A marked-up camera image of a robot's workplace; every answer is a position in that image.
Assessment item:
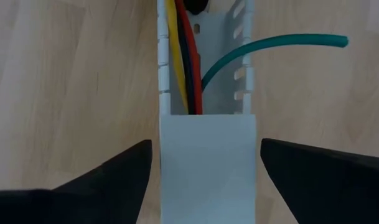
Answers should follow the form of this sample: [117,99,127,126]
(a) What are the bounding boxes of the red cable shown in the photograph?
[175,0,204,115]

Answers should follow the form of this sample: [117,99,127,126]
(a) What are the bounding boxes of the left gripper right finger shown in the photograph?
[260,138,379,224]

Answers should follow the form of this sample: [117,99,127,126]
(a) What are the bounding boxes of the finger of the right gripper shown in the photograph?
[182,0,210,16]

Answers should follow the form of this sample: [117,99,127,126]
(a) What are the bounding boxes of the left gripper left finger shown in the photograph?
[0,139,153,224]

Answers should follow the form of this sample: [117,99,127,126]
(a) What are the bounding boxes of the yellow cable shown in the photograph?
[165,0,190,114]

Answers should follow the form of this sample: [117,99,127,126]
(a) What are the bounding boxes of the white slotted cable duct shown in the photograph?
[156,0,255,116]

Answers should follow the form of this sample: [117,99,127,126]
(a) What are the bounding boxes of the green cable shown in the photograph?
[200,33,350,91]

